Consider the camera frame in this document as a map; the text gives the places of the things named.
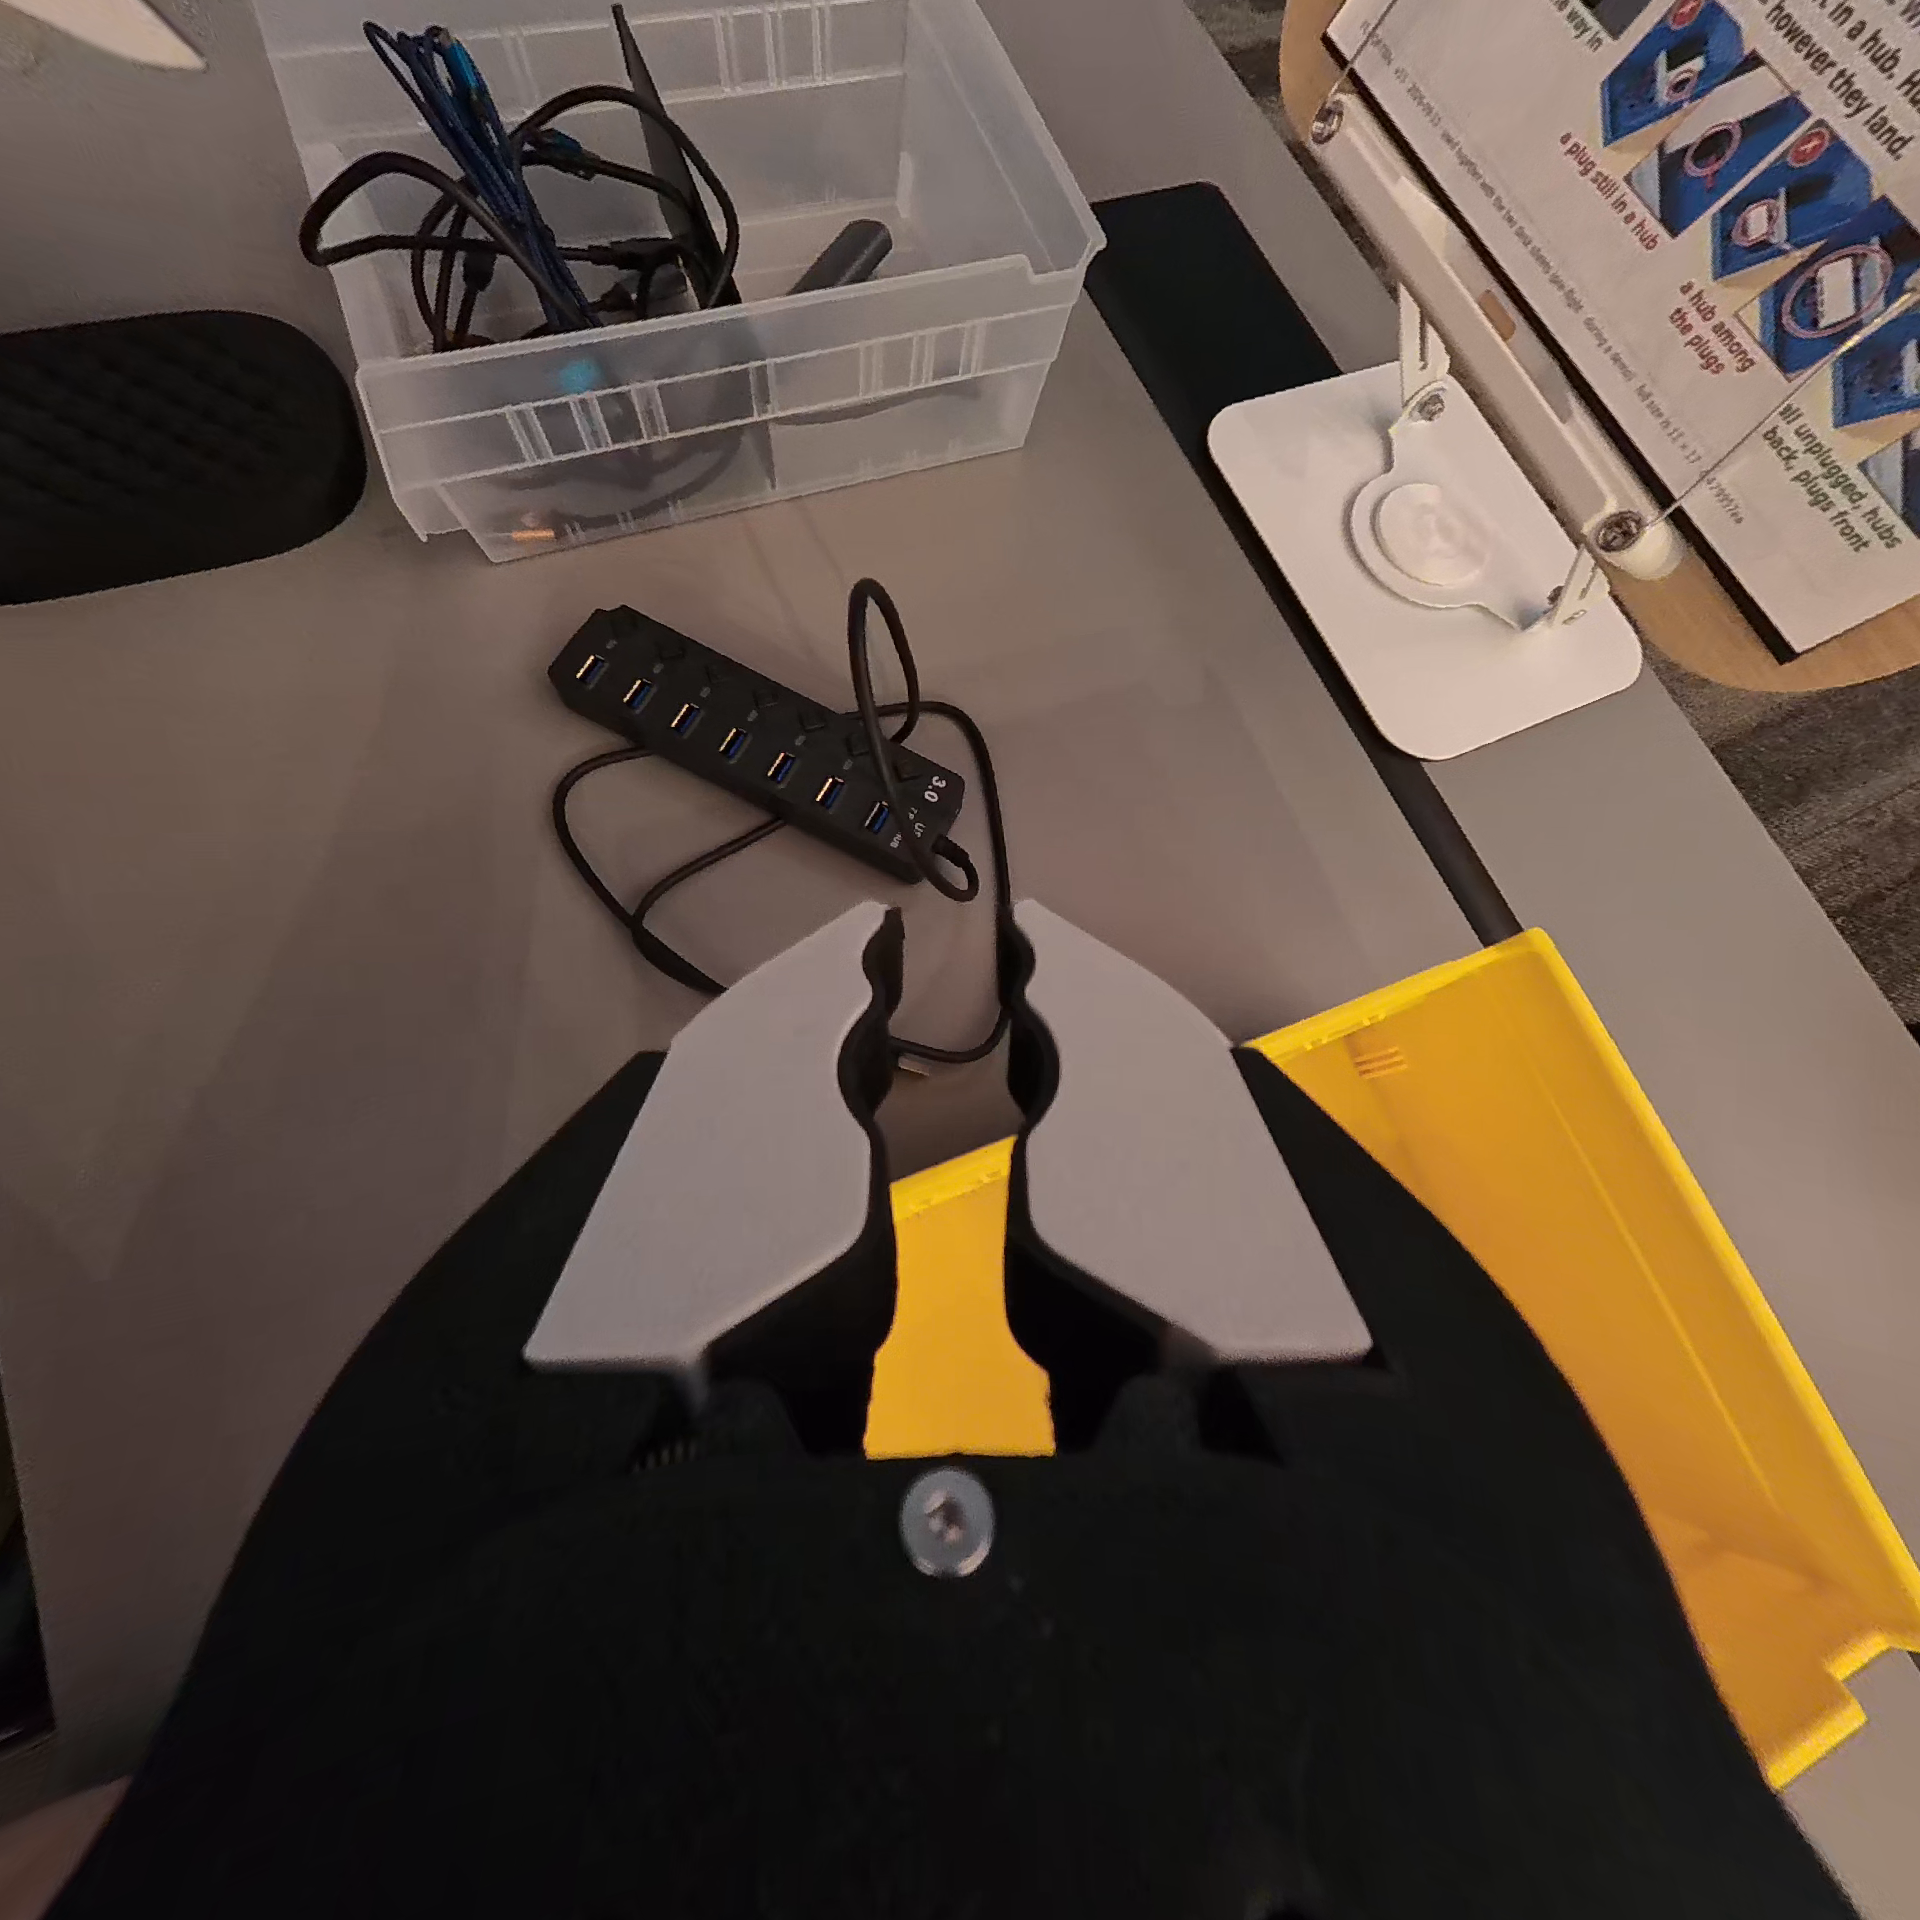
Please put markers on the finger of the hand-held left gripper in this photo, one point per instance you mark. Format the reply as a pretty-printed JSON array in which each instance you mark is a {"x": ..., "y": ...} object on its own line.
[{"x": 107, "y": 27}]

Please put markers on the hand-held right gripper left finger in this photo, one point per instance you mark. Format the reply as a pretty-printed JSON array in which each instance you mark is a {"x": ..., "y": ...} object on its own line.
[{"x": 722, "y": 1202}]

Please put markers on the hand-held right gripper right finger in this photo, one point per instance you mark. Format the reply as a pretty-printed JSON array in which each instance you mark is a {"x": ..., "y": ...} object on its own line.
[{"x": 1202, "y": 1202}]

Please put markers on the yellow plastic bin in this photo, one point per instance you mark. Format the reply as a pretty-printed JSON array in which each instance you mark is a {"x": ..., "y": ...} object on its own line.
[{"x": 1622, "y": 1260}]

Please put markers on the grey metal USB hub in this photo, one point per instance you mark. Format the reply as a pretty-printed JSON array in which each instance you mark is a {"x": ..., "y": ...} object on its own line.
[{"x": 842, "y": 256}]

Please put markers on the clear plastic bin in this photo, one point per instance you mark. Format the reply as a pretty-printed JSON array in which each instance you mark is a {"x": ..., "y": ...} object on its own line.
[{"x": 873, "y": 333}]

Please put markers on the black quilted cushion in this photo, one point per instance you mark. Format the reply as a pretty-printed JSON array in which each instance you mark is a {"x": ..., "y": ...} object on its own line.
[{"x": 153, "y": 451}]

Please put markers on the instruction poster board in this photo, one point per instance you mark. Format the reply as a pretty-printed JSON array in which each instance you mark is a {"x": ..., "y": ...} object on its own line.
[{"x": 1710, "y": 270}]

